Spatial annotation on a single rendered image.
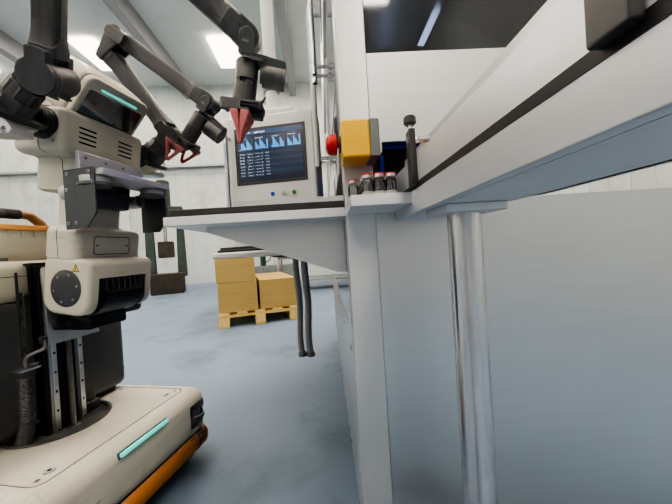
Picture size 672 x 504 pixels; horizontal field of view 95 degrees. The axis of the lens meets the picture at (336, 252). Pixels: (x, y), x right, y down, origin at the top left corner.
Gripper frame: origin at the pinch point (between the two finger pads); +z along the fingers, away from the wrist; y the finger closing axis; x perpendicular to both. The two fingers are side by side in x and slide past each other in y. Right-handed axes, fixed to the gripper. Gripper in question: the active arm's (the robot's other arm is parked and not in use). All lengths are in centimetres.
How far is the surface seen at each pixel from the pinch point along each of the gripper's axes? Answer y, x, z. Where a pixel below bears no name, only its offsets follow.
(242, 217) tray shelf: 5.6, -11.6, 20.4
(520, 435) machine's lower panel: 72, -15, 62
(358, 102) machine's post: 28.3, -13.3, -7.1
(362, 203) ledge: 29.7, -27.1, 16.8
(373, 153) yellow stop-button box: 31.4, -22.7, 6.5
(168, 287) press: -310, 642, 155
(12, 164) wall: -912, 895, -121
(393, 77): 35.3, -13.3, -13.5
